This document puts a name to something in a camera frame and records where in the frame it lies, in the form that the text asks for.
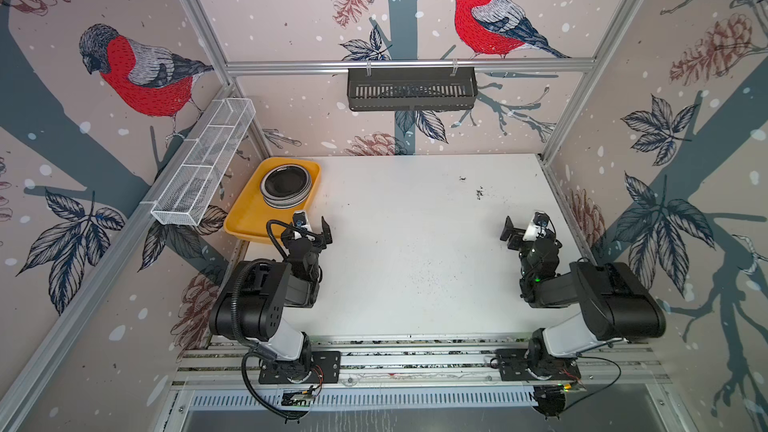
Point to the black round plate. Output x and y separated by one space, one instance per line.
285 181

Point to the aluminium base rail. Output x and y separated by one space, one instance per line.
407 374

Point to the orange sunburst plate corner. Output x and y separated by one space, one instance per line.
290 202

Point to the right aluminium frame post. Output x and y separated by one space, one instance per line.
618 27

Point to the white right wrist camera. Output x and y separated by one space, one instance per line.
538 227

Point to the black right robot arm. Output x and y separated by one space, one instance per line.
613 304

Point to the horizontal aluminium frame bar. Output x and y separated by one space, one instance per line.
553 65

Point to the black hanging basket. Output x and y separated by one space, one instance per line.
412 89

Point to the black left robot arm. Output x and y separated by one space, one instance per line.
250 308

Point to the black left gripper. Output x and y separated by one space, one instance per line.
318 240

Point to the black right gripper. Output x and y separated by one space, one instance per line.
509 232

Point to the white wire basket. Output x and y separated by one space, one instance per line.
193 185

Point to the aluminium frame post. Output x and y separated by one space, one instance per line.
618 27
202 25

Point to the yellow plastic bin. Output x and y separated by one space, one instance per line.
248 217

